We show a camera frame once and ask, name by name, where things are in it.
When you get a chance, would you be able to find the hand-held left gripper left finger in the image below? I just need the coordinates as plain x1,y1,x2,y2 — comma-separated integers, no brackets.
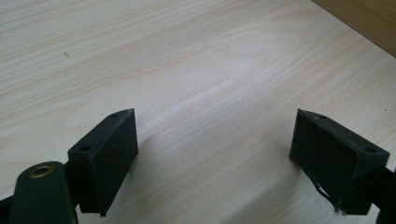
66,107,139,217

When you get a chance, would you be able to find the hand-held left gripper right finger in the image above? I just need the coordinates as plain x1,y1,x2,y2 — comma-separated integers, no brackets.
289,108,390,217

